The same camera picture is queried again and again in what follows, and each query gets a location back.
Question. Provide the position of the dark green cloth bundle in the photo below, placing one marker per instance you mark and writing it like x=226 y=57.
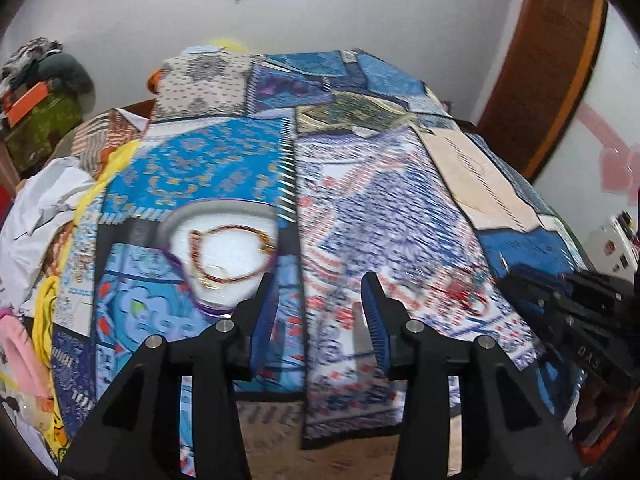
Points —
x=65 y=72

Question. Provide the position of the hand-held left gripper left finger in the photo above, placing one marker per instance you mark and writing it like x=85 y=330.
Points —
x=264 y=321

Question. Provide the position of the brown wooden door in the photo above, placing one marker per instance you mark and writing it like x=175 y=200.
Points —
x=545 y=70

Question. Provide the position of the white plate with purple rim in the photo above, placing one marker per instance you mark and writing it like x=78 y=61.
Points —
x=225 y=260

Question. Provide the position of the orange box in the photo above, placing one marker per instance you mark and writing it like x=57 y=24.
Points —
x=26 y=102

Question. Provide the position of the pink bow wall decoration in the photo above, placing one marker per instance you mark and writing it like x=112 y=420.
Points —
x=612 y=157

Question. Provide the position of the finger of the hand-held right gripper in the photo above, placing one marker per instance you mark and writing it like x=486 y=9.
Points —
x=535 y=296
x=600 y=287

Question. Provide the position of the white appliance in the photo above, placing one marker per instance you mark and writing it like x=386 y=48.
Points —
x=612 y=247

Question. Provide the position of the pile of white and yellow clothes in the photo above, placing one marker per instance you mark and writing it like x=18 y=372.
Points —
x=45 y=240

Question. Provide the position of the yellow pillow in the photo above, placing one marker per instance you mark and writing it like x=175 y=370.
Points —
x=226 y=43

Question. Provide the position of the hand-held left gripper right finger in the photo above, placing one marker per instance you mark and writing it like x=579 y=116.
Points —
x=374 y=321

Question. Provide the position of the green patterned bag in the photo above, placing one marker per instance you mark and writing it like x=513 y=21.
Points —
x=42 y=127

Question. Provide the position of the blue patchwork blanket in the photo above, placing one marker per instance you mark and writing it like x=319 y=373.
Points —
x=380 y=185

